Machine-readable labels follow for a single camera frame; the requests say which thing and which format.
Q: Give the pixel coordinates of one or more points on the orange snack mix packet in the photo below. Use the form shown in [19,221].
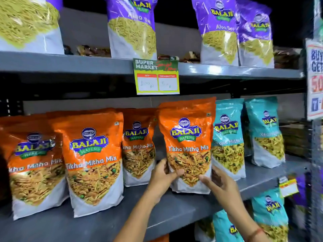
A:
[188,138]
[32,171]
[93,161]
[138,151]

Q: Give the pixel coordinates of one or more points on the green and yellow price tag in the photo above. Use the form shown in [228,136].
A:
[156,76]

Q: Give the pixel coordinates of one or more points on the small purple snack packet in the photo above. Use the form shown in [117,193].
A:
[300,190]

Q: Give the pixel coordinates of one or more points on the person's left hand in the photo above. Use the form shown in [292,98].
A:
[159,182]

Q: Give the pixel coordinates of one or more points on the person's left forearm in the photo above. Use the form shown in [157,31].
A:
[137,221]

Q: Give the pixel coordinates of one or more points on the teal snack mix packet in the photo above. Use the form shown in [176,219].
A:
[225,229]
[228,141]
[271,214]
[267,133]

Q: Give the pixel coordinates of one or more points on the person's right forearm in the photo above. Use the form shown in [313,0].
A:
[246,221]

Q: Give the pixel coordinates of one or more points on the small yellow price tag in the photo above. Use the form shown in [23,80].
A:
[288,186]

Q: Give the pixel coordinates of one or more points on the clear snack mix packet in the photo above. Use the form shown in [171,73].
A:
[204,229]

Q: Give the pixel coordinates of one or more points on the person's left thumb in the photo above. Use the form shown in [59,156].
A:
[176,173]

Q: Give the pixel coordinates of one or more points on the grey metal shelf board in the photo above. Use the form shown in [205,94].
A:
[75,65]
[176,209]

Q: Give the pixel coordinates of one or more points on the brown snack packets row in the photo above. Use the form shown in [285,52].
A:
[93,51]

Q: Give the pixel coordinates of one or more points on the person's right thumb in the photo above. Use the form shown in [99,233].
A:
[206,180]

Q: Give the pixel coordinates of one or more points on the person's right hand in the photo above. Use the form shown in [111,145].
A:
[225,192]

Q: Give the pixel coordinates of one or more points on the white offer sign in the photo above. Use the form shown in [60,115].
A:
[315,80]

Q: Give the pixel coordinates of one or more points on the purple sev snack packet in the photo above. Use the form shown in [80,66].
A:
[132,27]
[218,30]
[27,25]
[256,37]

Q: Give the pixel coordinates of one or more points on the grey metal rack post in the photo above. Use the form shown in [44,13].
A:
[316,173]

